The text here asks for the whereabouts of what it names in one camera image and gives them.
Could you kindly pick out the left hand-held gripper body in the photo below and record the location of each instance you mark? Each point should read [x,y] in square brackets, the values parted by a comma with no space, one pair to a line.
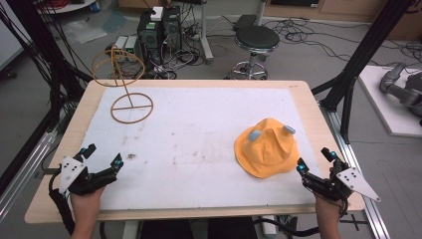
[71,172]

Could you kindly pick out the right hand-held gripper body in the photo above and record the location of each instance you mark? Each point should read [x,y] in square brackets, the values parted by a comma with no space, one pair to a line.
[351,179]

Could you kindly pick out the orange hat with grey ears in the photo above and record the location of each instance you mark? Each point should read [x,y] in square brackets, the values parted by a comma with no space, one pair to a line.
[268,152]

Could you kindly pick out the person's right hand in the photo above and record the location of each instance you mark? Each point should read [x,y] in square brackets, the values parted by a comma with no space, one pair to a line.
[328,207]

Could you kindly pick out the person's left hand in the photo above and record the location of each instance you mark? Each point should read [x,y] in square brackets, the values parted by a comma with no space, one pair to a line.
[87,205]

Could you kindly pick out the white power strip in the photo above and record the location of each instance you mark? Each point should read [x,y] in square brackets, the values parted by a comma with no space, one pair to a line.
[268,227]

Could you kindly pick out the white platform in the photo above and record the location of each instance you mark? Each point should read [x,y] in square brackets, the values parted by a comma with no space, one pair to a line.
[384,109]

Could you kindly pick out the white table mat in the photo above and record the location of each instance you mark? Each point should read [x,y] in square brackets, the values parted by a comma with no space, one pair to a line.
[199,149]

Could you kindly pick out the silver device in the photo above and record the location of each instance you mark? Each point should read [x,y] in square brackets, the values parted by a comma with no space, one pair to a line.
[126,43]

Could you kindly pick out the wooden table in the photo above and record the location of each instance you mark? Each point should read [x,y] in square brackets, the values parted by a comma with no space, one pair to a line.
[199,83]

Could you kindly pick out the black computer tower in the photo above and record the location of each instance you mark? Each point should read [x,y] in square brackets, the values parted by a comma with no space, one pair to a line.
[171,28]
[149,36]

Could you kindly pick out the black round stool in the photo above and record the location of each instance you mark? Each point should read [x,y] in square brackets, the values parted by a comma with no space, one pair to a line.
[257,38]

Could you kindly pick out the white box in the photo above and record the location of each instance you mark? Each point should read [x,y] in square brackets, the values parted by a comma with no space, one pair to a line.
[156,13]

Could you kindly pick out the grey desk leg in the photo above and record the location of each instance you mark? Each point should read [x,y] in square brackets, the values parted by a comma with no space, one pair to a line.
[205,33]

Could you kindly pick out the aluminium rail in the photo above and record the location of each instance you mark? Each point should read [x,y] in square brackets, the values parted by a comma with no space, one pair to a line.
[23,166]
[348,149]

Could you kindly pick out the black frame post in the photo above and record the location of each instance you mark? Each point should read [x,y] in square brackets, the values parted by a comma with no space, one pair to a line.
[365,46]
[36,49]

